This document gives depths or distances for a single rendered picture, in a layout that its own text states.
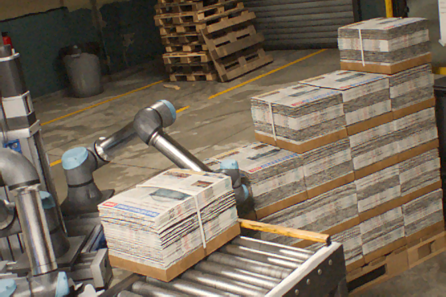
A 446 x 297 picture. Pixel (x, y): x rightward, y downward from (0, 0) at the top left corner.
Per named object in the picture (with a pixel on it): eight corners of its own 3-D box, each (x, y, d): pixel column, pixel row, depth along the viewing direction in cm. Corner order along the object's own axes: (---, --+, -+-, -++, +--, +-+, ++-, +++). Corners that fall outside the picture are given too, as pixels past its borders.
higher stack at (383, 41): (360, 246, 376) (334, 27, 342) (397, 229, 390) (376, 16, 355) (409, 269, 343) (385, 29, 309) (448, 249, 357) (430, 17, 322)
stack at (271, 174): (185, 328, 324) (153, 174, 302) (360, 246, 377) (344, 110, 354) (223, 364, 291) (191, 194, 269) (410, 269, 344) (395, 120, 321)
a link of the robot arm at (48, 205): (61, 229, 233) (52, 194, 230) (23, 238, 230) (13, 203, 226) (58, 217, 245) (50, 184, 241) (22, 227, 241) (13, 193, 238)
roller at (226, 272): (177, 268, 227) (182, 255, 228) (287, 298, 196) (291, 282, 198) (168, 265, 223) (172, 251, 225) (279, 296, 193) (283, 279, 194)
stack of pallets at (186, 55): (216, 62, 1071) (202, -17, 1037) (263, 61, 1015) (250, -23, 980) (163, 83, 971) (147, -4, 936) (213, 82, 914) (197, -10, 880)
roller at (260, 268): (189, 260, 231) (194, 247, 233) (298, 288, 201) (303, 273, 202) (180, 256, 228) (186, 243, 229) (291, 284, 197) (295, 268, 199)
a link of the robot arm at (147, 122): (129, 109, 254) (224, 187, 245) (144, 102, 263) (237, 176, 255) (117, 131, 260) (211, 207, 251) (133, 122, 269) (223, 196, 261)
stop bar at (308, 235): (232, 221, 244) (231, 216, 243) (332, 239, 216) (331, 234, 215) (227, 224, 242) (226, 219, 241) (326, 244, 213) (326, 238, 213)
